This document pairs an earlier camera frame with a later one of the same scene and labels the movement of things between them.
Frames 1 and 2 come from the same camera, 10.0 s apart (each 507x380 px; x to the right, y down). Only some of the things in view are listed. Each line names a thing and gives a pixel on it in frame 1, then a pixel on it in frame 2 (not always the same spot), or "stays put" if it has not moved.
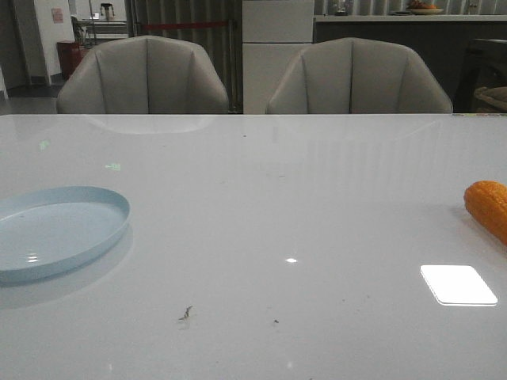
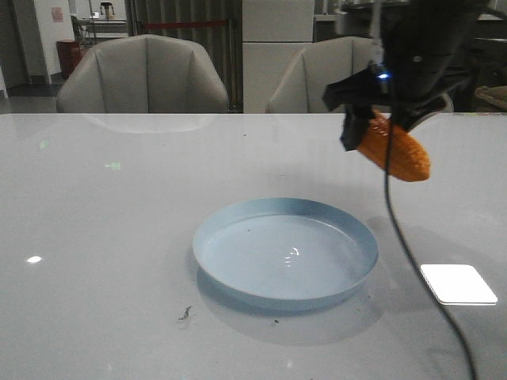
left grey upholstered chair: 144,75 stays put
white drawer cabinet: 274,32 stays put
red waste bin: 70,53 stays put
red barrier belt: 184,24 stays put
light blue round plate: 47,229 to 283,253
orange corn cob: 486,202 to 409,160
